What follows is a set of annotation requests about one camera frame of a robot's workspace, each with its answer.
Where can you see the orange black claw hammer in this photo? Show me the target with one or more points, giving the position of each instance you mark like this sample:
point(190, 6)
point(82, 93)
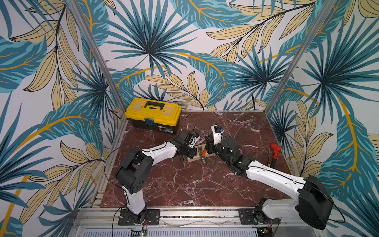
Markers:
point(202, 153)

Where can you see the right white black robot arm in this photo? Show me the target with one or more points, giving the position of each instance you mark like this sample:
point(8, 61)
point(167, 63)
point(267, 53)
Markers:
point(312, 203)

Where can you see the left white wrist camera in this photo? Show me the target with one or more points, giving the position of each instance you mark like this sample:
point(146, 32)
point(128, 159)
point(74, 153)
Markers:
point(191, 138)

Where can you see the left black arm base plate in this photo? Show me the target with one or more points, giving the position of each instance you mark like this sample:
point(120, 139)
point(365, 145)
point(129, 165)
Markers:
point(150, 217)

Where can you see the light wooden board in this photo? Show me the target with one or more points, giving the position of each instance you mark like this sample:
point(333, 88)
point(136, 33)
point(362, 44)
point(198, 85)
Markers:
point(197, 156)

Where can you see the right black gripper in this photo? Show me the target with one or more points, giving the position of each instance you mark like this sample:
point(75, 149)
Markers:
point(210, 144)

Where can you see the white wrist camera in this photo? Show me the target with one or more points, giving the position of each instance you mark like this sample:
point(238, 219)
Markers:
point(217, 131)
point(191, 138)

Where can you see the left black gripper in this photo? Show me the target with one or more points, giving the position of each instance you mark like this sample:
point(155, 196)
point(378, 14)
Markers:
point(193, 154)

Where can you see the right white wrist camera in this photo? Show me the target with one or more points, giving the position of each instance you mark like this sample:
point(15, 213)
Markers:
point(217, 131)

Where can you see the red pipe wrench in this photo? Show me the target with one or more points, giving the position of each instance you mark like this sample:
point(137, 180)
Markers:
point(276, 150)

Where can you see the yellow black plastic toolbox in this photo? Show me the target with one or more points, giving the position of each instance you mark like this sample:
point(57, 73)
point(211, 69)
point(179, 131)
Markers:
point(154, 115)

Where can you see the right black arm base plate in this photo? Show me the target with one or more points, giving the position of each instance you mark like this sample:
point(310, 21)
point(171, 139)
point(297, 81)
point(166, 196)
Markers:
point(253, 216)

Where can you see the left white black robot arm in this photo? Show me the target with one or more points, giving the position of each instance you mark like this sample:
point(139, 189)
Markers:
point(135, 169)

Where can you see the aluminium front frame rail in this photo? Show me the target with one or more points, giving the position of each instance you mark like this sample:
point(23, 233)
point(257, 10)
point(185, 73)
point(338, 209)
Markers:
point(177, 217)

